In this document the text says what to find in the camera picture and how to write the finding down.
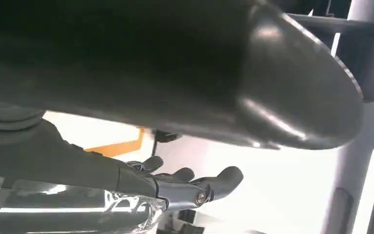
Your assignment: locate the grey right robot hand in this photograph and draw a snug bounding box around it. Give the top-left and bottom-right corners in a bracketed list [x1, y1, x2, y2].
[0, 0, 365, 211]

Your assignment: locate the small black object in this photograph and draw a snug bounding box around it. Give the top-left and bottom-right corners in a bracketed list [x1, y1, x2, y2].
[150, 130, 184, 157]

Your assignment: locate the yellow bench tape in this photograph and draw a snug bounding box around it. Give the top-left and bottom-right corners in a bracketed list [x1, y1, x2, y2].
[85, 128, 146, 158]

